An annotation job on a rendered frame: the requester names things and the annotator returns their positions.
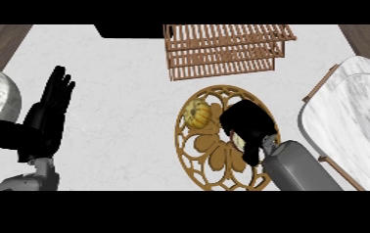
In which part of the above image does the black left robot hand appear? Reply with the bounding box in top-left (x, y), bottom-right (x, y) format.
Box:
top-left (0, 65), bottom-right (79, 163)

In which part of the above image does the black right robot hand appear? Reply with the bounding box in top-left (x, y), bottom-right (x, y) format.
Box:
top-left (219, 99), bottom-right (281, 168)

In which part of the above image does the yellow cupcake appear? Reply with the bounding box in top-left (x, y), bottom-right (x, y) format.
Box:
top-left (183, 98), bottom-right (214, 130)

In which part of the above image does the round golden cutout placemat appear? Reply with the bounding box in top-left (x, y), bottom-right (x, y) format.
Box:
top-left (175, 84), bottom-right (284, 192)

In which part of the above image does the silver rounded appliance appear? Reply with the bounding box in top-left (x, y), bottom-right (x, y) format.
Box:
top-left (0, 71), bottom-right (24, 124)

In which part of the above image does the white marble tray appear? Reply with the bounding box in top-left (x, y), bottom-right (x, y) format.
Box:
top-left (297, 55), bottom-right (370, 192)

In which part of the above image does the black appliance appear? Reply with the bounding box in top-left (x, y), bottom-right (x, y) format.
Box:
top-left (94, 23), bottom-right (169, 40)

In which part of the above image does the copper wire tiered shelf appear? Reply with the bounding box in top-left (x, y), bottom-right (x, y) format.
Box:
top-left (163, 23), bottom-right (298, 82)

